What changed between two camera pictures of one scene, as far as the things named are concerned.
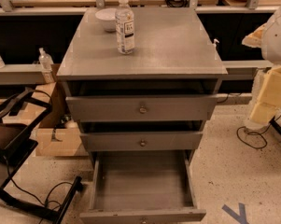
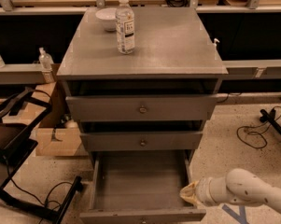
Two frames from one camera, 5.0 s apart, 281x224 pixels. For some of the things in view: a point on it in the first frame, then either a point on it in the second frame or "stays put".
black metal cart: x=11 y=139 stays put
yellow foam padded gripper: x=277 y=39 to x=203 y=190
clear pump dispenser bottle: x=45 y=60 stays put
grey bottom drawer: x=142 y=188 stays put
